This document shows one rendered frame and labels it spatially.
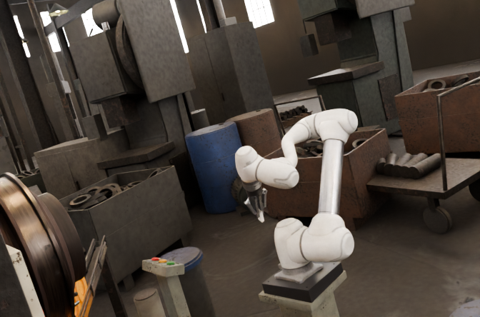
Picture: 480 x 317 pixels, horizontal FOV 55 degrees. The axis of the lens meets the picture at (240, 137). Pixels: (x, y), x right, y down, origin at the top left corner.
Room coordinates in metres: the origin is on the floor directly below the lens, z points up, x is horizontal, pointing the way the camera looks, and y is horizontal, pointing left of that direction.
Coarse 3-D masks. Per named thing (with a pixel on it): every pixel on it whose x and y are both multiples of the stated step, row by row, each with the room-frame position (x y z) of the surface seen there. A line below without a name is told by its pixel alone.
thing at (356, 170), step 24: (312, 144) 3.91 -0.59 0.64; (360, 144) 3.99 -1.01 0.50; (384, 144) 3.75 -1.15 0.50; (312, 168) 3.53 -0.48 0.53; (360, 168) 3.40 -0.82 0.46; (288, 192) 3.73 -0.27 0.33; (312, 192) 3.57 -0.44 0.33; (360, 192) 3.34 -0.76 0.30; (384, 192) 3.61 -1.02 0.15; (288, 216) 3.84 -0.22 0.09; (312, 216) 3.62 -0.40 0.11; (360, 216) 3.31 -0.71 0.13
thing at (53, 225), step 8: (32, 192) 1.28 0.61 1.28; (40, 200) 1.25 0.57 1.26; (48, 216) 1.17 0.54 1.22; (56, 224) 1.20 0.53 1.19; (56, 232) 1.19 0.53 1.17; (56, 240) 1.15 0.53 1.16; (64, 248) 1.18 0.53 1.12; (64, 256) 1.15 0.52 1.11; (72, 272) 1.19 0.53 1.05; (72, 280) 1.16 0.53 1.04; (72, 288) 1.17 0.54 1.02
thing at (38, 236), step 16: (0, 176) 1.32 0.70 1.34; (0, 192) 1.18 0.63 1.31; (16, 192) 1.18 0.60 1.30; (16, 208) 1.14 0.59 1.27; (32, 208) 1.15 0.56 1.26; (32, 224) 1.12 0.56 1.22; (48, 224) 1.13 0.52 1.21; (32, 240) 1.10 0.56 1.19; (48, 240) 1.12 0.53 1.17; (32, 256) 1.08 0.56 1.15; (48, 256) 1.10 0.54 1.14; (48, 272) 1.09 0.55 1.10; (64, 272) 1.11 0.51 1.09; (48, 288) 1.09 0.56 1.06; (64, 288) 1.12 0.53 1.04; (48, 304) 1.10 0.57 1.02; (64, 304) 1.13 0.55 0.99
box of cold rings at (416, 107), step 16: (432, 80) 5.10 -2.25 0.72; (448, 80) 4.97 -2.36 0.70; (464, 80) 4.75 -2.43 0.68; (400, 96) 4.55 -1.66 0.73; (416, 96) 4.43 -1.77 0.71; (432, 96) 4.32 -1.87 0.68; (448, 96) 4.22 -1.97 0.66; (464, 96) 4.11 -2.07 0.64; (400, 112) 4.58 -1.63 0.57; (416, 112) 4.46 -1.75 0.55; (432, 112) 4.35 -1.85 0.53; (448, 112) 4.24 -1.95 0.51; (464, 112) 4.13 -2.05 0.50; (416, 128) 4.48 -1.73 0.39; (432, 128) 4.37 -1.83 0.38; (448, 128) 4.26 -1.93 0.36; (464, 128) 4.15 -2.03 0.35; (416, 144) 4.51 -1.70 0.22; (432, 144) 4.39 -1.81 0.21; (448, 144) 4.28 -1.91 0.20; (464, 144) 4.17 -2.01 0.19
